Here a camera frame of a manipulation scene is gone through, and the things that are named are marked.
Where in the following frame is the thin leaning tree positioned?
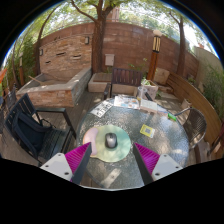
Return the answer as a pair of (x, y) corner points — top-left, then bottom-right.
(34, 9), (54, 76)

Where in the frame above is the grey and black computer mouse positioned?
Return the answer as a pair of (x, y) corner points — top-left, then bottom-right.
(104, 132), (119, 150)

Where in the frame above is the clear plastic cup with straw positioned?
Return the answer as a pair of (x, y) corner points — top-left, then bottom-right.
(137, 79), (148, 101)

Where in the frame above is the green marker tube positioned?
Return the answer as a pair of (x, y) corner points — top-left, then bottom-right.
(167, 112), (178, 122)

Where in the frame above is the white printed plate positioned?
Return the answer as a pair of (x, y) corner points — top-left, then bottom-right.
(90, 100), (114, 118)

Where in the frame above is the yellow square card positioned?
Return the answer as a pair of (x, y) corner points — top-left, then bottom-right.
(139, 123), (156, 139)

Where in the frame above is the dark wooden chair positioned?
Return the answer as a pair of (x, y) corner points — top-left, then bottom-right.
(103, 67), (144, 100)

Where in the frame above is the wooden garden lamp post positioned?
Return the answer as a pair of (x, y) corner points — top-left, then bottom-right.
(146, 29), (163, 81)

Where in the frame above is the colourful open magazine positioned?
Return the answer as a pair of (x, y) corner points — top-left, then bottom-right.
(113, 94), (141, 110)

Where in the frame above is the stone raised planter bed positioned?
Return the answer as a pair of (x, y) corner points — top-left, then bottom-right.
(15, 66), (93, 108)

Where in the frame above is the pale wall mailbox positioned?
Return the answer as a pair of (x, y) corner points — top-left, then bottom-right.
(104, 53), (115, 67)

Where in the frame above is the flat pale packet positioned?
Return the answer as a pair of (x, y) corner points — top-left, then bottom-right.
(156, 105), (170, 116)

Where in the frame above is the black slatted chair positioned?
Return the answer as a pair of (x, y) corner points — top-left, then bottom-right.
(3, 93), (77, 164)

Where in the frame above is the low stone plinth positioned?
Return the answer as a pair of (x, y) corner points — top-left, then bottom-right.
(87, 72), (113, 94)

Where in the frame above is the pale stone block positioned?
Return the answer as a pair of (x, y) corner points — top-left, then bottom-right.
(153, 67), (171, 86)

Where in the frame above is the curved wooden bench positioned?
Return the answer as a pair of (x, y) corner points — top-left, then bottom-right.
(166, 72), (224, 148)

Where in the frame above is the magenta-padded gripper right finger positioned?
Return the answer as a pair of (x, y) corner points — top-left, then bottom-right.
(132, 142), (183, 186)

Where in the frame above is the white planter box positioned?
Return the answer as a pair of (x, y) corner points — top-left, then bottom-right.
(141, 78), (160, 100)

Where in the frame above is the thick forked tree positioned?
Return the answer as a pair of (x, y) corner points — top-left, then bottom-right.
(69, 0), (116, 74)

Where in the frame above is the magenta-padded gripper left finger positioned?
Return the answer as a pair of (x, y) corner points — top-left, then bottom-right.
(39, 142), (93, 186)

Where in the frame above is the slim straight tree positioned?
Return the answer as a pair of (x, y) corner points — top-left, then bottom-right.
(169, 11), (188, 78)

